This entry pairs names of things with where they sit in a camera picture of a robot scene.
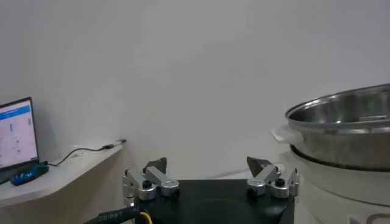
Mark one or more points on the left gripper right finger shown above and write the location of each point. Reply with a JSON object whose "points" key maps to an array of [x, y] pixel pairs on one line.
{"points": [[268, 176]]}

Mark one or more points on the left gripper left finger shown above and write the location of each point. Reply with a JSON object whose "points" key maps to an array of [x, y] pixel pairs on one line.
{"points": [[152, 179]]}

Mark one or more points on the stainless steel steamer basket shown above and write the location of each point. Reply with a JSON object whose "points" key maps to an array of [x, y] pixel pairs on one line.
{"points": [[344, 146]]}

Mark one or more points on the cream electric cooker base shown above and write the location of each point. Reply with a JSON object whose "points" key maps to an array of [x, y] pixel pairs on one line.
{"points": [[335, 188]]}

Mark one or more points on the white side desk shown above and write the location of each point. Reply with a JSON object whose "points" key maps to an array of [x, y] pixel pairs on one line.
{"points": [[61, 176]]}

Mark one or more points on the blue computer mouse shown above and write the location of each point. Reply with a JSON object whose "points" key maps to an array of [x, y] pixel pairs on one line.
{"points": [[27, 175]]}

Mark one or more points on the black laptop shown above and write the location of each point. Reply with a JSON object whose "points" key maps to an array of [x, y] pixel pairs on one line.
{"points": [[15, 134]]}

